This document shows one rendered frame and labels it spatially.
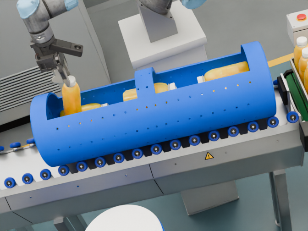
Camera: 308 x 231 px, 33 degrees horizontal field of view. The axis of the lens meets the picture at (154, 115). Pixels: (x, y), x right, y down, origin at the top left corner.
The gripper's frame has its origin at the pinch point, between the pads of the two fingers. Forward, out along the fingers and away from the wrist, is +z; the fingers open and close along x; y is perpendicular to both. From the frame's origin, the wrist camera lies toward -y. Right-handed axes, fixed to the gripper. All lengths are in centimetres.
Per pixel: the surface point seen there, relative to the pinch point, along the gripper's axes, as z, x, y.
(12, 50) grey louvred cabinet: 61, -126, 65
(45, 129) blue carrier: 7.8, 14.8, 11.5
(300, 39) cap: 17, -12, -88
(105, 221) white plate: 24, 48, -6
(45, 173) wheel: 30.2, 15.0, 20.5
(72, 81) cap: 0.1, 1.2, -1.2
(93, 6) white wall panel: 120, -256, 31
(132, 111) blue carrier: 8.3, 15.5, -20.9
